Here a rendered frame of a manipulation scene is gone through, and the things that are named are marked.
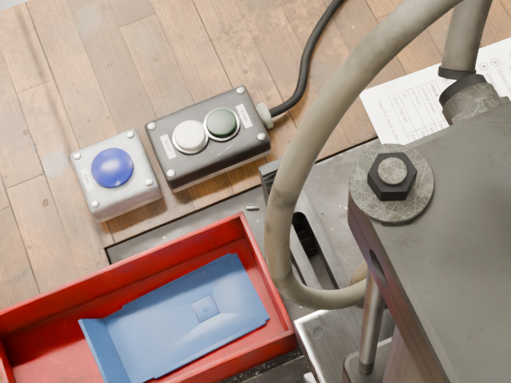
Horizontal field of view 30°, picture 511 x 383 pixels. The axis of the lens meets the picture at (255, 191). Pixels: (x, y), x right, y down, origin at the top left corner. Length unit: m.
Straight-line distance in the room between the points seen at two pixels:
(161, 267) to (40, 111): 0.22
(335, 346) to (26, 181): 0.44
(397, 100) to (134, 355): 0.35
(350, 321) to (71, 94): 0.47
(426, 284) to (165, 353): 0.64
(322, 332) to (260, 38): 0.44
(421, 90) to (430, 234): 0.71
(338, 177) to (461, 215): 0.67
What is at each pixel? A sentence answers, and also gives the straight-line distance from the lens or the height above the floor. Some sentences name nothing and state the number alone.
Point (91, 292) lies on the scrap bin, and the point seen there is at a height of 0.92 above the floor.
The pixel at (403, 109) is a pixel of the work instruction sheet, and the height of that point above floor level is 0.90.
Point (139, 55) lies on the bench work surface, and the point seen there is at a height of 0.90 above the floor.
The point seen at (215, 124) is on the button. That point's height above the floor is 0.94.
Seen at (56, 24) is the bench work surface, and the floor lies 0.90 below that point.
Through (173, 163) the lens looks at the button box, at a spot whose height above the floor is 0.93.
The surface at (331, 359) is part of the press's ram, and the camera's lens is 0.61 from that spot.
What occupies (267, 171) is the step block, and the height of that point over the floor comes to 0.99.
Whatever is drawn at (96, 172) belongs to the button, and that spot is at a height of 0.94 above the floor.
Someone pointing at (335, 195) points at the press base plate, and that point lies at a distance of 0.91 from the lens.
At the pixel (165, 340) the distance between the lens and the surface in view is 0.87.
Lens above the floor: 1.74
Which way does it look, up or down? 67 degrees down
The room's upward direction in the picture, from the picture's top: 12 degrees counter-clockwise
